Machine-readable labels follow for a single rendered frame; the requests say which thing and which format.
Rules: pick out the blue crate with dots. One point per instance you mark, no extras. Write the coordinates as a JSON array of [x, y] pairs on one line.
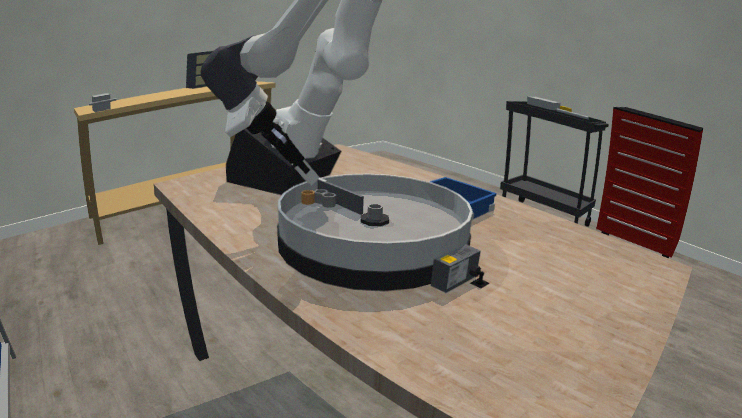
[[485, 199]]

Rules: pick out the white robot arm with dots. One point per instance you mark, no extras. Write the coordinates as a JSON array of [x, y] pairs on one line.
[[227, 70]]

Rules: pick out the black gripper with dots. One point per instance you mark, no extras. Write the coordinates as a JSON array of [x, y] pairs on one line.
[[264, 122]]

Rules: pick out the grey metal bushing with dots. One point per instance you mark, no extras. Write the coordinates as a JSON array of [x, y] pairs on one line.
[[318, 196], [375, 211], [328, 201]]

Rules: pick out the bronze bushing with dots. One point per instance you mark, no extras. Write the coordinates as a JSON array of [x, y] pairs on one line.
[[307, 198]]

